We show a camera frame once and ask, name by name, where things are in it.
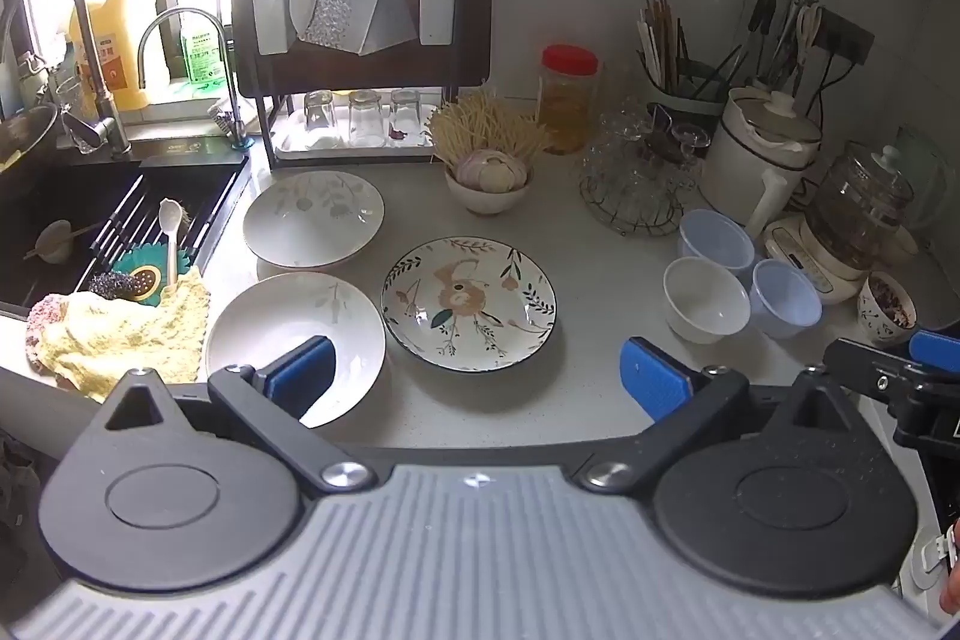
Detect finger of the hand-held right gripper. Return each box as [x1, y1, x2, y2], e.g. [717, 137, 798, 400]
[908, 328, 960, 378]
[823, 338, 932, 402]

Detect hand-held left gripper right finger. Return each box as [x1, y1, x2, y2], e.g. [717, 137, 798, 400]
[573, 337, 857, 490]

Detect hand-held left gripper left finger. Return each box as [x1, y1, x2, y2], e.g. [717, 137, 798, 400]
[101, 336, 377, 493]

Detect blue plastic bowl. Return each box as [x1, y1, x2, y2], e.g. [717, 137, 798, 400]
[749, 258, 824, 340]
[678, 208, 756, 278]

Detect person's right hand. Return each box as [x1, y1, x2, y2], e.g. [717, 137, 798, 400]
[940, 518, 960, 620]

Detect white patterned bowl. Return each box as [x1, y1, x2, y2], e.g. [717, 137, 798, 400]
[856, 270, 918, 345]

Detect cream kettle base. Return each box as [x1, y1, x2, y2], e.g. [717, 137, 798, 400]
[763, 211, 876, 306]

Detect glass kettle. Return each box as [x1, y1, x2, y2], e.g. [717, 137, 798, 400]
[813, 143, 917, 271]

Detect yellow cloth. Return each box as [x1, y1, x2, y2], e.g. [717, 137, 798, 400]
[36, 267, 216, 404]

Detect floral plate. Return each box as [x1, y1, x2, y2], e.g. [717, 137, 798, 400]
[380, 236, 558, 373]

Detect teal sunflower scrubber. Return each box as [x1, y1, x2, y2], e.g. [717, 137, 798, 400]
[111, 239, 205, 313]

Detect white spoon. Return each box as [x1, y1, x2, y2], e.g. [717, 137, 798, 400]
[157, 198, 186, 294]

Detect sink roll rack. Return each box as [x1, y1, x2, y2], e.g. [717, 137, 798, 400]
[88, 171, 242, 285]

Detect steel wool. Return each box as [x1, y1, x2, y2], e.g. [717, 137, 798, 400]
[88, 270, 151, 298]

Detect white drip tray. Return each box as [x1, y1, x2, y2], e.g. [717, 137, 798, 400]
[272, 100, 437, 163]

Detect cluster of clear glass cups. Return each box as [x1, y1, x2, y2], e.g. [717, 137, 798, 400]
[581, 98, 712, 214]

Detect white electric pot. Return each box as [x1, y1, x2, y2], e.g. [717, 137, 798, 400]
[700, 85, 824, 241]

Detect white garlic bowl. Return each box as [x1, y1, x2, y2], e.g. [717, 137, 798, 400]
[444, 164, 533, 216]

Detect dark dish rack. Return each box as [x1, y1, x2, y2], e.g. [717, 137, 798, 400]
[228, 0, 496, 170]

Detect clear drinking glass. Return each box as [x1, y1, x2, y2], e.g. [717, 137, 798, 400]
[347, 89, 389, 148]
[388, 87, 423, 144]
[303, 89, 340, 148]

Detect pink cloth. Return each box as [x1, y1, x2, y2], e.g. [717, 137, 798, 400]
[25, 293, 72, 375]

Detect garlic bulb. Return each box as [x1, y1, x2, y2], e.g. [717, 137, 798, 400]
[454, 148, 526, 193]

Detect wooden ladle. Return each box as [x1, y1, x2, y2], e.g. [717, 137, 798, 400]
[21, 218, 110, 266]

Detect red lid glass jar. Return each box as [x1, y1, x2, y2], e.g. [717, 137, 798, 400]
[537, 44, 602, 156]

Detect black sink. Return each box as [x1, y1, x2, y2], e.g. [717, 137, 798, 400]
[0, 149, 254, 320]

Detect bundle of yellow sticks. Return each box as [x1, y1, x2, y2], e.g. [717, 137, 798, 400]
[426, 87, 554, 170]

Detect chrome faucet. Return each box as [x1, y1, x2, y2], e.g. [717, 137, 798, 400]
[137, 6, 254, 151]

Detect bunch of chopsticks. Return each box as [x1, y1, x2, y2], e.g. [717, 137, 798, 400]
[637, 0, 695, 94]

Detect green bottle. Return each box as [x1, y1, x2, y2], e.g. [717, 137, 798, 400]
[178, 8, 227, 86]

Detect hanging kitchen utensils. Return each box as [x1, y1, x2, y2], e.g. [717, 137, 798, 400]
[746, 0, 826, 82]

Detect white utensil holder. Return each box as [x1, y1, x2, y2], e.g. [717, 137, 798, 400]
[250, 0, 292, 58]
[417, 0, 458, 47]

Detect dark pull-down faucet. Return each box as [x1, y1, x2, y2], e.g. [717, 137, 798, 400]
[0, 0, 134, 163]

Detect dark pot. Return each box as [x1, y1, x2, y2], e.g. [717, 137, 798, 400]
[0, 101, 62, 178]

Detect yellow detergent bottle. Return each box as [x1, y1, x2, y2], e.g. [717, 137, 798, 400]
[70, 0, 160, 114]

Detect wire cup rack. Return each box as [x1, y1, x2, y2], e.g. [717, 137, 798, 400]
[578, 160, 685, 238]

